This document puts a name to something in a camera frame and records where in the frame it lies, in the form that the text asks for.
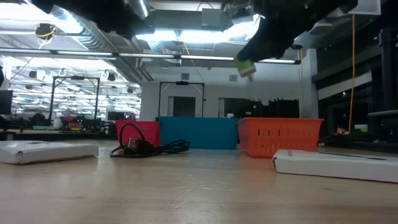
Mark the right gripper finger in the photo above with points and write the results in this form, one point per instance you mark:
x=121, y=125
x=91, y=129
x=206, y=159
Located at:
x=286, y=37
x=258, y=46

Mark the green and white charger cube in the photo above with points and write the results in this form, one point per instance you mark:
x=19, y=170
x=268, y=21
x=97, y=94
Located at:
x=245, y=67

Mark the white box with black print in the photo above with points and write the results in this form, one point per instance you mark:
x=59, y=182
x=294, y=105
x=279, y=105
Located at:
x=335, y=166
x=46, y=152

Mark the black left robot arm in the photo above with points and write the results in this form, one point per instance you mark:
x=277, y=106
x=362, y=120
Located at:
x=77, y=9

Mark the blue plastic bin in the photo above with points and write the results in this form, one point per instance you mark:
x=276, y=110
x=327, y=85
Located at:
x=202, y=133

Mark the grey ceiling box unit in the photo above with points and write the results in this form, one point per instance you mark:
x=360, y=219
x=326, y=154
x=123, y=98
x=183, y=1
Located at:
x=211, y=17

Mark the small white container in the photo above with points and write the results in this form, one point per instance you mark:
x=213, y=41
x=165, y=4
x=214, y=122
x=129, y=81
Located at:
x=230, y=115

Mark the orange slotted plastic basket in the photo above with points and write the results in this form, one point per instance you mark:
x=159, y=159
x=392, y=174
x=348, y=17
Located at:
x=280, y=137

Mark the red slotted plastic basket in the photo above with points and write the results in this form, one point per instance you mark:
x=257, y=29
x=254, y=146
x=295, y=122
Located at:
x=149, y=130

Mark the dark background work table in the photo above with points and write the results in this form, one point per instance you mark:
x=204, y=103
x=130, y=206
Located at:
x=46, y=136

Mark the black monitor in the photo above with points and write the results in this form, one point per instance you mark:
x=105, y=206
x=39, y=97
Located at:
x=6, y=102

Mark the silver ventilation duct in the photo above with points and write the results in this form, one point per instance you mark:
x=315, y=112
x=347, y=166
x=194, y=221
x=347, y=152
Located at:
x=140, y=7

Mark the grey wall vent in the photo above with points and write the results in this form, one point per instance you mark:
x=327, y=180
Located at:
x=233, y=77
x=185, y=76

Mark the black frame stand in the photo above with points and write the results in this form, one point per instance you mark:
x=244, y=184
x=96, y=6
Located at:
x=76, y=77
x=182, y=83

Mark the black vertical post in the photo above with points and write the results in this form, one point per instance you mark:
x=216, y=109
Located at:
x=388, y=68

